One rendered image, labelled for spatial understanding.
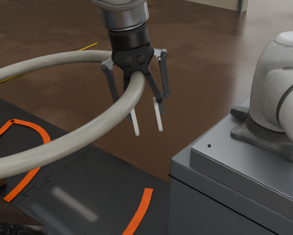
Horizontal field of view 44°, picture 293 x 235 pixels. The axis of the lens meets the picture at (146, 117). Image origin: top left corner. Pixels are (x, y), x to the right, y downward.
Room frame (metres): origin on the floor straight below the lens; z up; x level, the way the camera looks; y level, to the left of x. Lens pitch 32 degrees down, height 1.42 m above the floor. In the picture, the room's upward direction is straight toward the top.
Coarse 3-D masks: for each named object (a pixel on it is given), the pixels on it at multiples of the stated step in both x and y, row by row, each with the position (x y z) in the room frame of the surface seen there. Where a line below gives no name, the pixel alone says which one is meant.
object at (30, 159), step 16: (16, 64) 0.85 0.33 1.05; (32, 64) 0.85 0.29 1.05; (48, 64) 0.86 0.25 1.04; (0, 80) 0.82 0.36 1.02; (144, 80) 0.64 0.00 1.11; (128, 96) 0.55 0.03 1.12; (112, 112) 0.51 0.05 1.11; (128, 112) 0.53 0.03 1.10; (80, 128) 0.47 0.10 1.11; (96, 128) 0.47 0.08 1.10; (48, 144) 0.44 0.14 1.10; (64, 144) 0.44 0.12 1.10; (80, 144) 0.45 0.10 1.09; (0, 160) 0.41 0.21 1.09; (16, 160) 0.41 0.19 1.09; (32, 160) 0.41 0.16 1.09; (48, 160) 0.42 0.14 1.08; (0, 176) 0.40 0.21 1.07
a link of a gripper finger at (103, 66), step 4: (104, 60) 0.67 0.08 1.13; (104, 64) 0.65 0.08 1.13; (104, 68) 0.65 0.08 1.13; (108, 68) 0.65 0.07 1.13; (104, 72) 0.65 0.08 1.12; (108, 72) 0.65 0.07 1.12; (112, 72) 0.67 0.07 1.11; (108, 76) 0.65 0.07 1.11; (112, 76) 0.65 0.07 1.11; (108, 80) 0.65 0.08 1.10; (112, 80) 0.65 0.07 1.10; (112, 84) 0.65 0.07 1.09; (112, 88) 0.65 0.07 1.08; (116, 88) 0.67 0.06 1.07; (112, 92) 0.65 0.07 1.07; (116, 92) 0.65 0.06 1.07; (112, 96) 0.65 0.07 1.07; (116, 96) 0.65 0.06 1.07; (116, 100) 0.65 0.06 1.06
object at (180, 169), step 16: (192, 144) 0.85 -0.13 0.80; (176, 160) 0.78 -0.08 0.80; (176, 176) 0.77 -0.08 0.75; (192, 176) 0.73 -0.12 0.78; (208, 176) 0.71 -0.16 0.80; (176, 192) 0.77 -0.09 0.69; (192, 192) 0.73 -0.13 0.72; (208, 192) 0.70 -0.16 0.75; (224, 192) 0.67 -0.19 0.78; (176, 208) 0.76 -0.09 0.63; (192, 208) 0.73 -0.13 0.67; (208, 208) 0.70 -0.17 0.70; (224, 208) 0.67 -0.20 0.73; (240, 208) 0.64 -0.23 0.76; (256, 208) 0.62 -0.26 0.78; (176, 224) 0.76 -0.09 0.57; (192, 224) 0.73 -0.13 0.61; (208, 224) 0.69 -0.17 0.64; (224, 224) 0.66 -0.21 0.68; (240, 224) 0.64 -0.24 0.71; (256, 224) 0.61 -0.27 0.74; (272, 224) 0.59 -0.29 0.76; (288, 224) 0.57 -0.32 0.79
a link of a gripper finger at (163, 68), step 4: (164, 48) 0.68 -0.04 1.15; (164, 52) 0.66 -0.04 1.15; (164, 56) 0.66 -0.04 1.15; (160, 60) 0.66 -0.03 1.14; (164, 60) 0.66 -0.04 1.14; (160, 64) 0.66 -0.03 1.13; (164, 64) 0.66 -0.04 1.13; (160, 68) 0.66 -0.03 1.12; (164, 68) 0.66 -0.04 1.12; (164, 72) 0.66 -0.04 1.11; (164, 76) 0.66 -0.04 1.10; (164, 80) 0.66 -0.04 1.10; (168, 80) 0.66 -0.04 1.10; (164, 84) 0.66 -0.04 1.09; (168, 84) 0.66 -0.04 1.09; (164, 88) 0.66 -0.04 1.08; (168, 88) 0.66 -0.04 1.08; (164, 92) 0.66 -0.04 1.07; (168, 92) 0.66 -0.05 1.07; (168, 96) 0.66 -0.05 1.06
